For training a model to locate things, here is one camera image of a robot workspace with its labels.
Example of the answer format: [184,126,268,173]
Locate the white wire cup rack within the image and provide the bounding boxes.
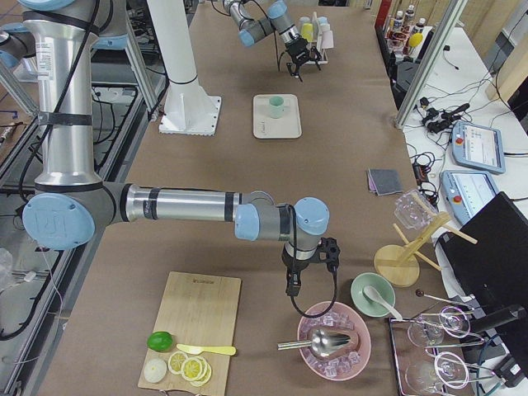
[299,12,334,65]

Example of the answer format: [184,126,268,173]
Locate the metal scoop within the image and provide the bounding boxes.
[277,327,355,359]

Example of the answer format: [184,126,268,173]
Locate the green cup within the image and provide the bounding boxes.
[268,95,285,120]

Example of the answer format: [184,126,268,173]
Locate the black camera cable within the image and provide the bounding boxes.
[290,270,338,319]

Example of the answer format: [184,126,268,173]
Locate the pink ice bowl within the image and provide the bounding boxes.
[297,301,371,381]

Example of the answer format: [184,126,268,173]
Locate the yellow cup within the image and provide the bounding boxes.
[300,22,314,42]

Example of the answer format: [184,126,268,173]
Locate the white ceramic spoon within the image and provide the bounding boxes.
[362,285,403,321]

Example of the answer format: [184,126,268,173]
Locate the wooden cutting board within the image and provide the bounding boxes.
[138,271,242,395]

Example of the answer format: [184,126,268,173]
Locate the yellow plastic knife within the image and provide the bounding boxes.
[176,343,237,356]

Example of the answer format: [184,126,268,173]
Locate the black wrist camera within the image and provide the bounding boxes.
[318,238,341,275]

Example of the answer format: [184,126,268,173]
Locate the wine glass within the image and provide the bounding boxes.
[408,305,470,347]
[404,351,469,395]

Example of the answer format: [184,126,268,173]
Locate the pink cup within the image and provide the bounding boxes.
[321,31,334,50]

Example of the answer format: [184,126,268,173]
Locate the peeled white onion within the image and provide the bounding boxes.
[143,358,167,384]

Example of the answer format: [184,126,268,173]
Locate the clear glass cup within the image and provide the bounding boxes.
[394,189,437,230]

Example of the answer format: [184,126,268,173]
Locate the wooden cup tree stand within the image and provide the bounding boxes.
[374,211,478,287]

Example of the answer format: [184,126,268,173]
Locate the green bowl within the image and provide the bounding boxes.
[350,272,396,318]

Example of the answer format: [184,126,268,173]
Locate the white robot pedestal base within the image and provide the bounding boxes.
[148,1,222,136]

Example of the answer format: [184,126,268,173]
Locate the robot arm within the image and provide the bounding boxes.
[22,1,339,297]
[222,1,322,82]

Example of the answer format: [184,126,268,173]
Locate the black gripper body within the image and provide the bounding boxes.
[281,242,319,274]
[285,36,309,64]

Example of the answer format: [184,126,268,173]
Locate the blue teach pendant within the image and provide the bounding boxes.
[452,120,506,174]
[441,170,499,225]

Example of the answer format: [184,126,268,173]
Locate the grey folded cloth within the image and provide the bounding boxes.
[366,168,403,196]

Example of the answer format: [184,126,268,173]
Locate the green lime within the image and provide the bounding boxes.
[147,331,173,352]

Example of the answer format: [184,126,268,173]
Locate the lemon slices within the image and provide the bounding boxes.
[167,351,212,387]

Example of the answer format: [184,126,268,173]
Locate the cream rabbit tray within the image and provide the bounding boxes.
[252,93,302,139]

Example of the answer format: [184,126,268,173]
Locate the aluminium frame post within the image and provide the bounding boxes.
[394,0,468,130]

